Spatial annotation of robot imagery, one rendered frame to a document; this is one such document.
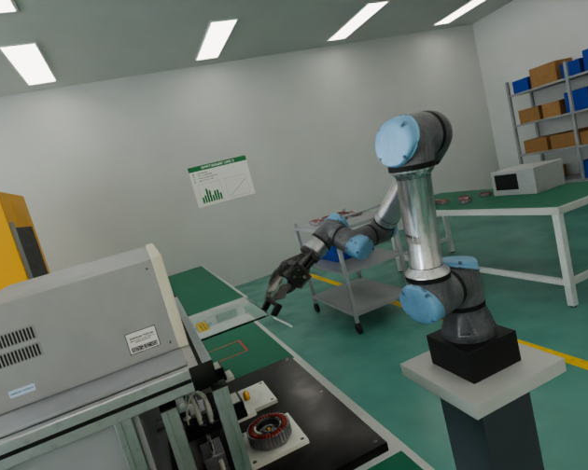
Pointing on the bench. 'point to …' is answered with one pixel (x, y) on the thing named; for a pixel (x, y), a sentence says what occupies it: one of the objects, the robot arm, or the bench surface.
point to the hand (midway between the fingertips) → (268, 298)
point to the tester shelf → (96, 404)
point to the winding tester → (75, 328)
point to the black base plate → (355, 454)
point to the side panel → (96, 452)
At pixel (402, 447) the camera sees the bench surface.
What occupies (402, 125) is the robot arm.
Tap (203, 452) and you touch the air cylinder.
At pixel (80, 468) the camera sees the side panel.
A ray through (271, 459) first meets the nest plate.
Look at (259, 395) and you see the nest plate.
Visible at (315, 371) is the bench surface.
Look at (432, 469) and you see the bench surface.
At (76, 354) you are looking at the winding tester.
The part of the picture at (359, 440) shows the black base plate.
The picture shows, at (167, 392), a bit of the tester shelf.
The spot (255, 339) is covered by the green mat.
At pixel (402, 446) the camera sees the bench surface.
